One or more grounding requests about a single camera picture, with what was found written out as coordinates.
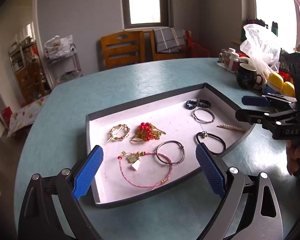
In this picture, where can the clear plastic bag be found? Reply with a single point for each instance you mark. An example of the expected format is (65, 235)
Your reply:
(260, 45)

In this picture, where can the yellow-capped blue bottle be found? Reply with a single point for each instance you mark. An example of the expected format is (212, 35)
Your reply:
(288, 88)
(273, 82)

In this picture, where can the white plastic bag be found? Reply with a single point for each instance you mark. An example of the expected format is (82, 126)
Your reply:
(56, 45)

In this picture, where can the red cloth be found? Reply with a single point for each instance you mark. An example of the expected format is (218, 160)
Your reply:
(198, 47)

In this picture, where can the wooden chair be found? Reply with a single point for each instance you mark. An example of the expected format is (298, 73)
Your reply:
(170, 56)
(122, 50)

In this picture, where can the wooden shelf unit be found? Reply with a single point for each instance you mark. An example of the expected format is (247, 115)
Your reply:
(27, 75)

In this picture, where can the floral cloth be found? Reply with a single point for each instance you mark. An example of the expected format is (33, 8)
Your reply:
(27, 115)

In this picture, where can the large window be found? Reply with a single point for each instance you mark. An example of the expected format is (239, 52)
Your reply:
(275, 2)

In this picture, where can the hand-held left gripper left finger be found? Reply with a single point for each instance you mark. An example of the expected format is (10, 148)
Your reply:
(87, 172)

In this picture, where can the person's right hand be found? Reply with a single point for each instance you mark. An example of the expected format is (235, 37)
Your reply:
(295, 155)

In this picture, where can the grey plaid cloth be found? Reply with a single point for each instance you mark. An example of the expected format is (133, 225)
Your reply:
(167, 38)

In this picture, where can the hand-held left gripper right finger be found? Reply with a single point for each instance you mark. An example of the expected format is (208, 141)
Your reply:
(210, 172)

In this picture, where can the dark jewelry box tray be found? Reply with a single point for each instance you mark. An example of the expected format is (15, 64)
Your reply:
(165, 120)

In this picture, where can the pearl hair clip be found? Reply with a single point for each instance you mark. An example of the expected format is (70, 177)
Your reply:
(233, 128)

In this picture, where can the small window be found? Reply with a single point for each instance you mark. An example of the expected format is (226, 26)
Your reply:
(143, 5)

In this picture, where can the black mug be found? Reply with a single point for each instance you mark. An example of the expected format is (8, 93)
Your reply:
(245, 77)

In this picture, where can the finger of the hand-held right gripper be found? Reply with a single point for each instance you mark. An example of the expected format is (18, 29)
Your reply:
(255, 101)
(252, 116)

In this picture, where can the metal cart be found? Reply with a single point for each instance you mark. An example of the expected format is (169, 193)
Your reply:
(70, 67)

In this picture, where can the white pill bottle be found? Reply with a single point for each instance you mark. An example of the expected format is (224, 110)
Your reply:
(233, 63)

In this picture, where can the gold round hair pin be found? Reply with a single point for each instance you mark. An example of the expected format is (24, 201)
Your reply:
(114, 130)

